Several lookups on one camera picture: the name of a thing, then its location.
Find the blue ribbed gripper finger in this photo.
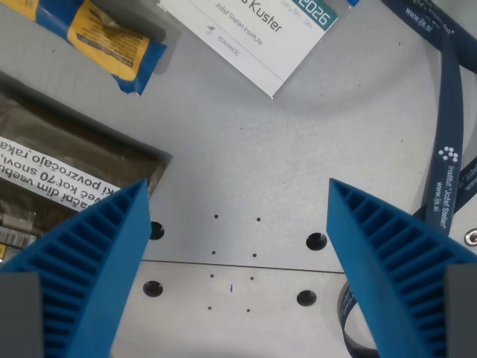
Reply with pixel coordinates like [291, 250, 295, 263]
[0, 178, 152, 358]
[326, 178, 477, 358]

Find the blue and yellow snack bag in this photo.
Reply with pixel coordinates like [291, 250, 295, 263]
[16, 0, 168, 97]

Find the brown tobacco pouch with warning label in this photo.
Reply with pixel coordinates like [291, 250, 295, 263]
[0, 70, 173, 266]

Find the white conference name badge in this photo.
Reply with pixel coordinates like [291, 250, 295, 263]
[155, 0, 355, 100]

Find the dark blue printed lanyard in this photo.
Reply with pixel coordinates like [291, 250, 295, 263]
[337, 0, 477, 358]

